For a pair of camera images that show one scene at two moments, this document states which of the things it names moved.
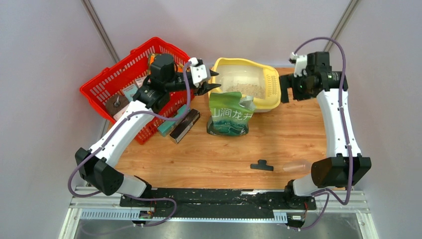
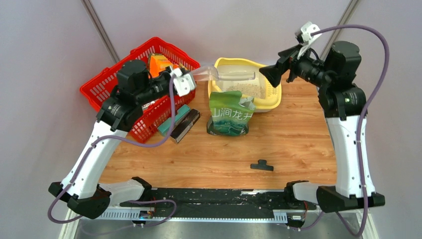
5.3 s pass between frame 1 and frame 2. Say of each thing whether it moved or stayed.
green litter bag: stayed
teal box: stayed
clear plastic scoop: moved
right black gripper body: moved
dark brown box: stayed
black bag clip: stayed
